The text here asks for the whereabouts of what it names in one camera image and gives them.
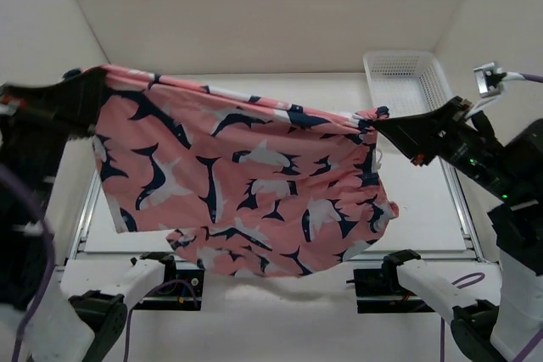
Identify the pink shark print shorts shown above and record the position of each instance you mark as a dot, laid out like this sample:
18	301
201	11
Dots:
241	185

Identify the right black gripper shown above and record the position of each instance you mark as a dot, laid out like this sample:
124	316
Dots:
418	135

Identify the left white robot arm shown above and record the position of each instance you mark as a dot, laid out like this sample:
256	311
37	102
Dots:
49	324

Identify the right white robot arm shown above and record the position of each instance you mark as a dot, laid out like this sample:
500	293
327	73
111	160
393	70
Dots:
512	329

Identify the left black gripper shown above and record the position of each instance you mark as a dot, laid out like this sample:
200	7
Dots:
72	108

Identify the aluminium table frame rail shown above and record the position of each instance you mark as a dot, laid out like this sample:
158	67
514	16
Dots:
85	218

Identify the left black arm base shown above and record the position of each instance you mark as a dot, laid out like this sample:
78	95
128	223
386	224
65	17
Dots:
181	296

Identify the white plastic basket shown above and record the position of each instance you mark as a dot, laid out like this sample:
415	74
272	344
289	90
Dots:
406	82

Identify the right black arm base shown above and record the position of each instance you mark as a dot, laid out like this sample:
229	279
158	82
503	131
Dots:
378	290

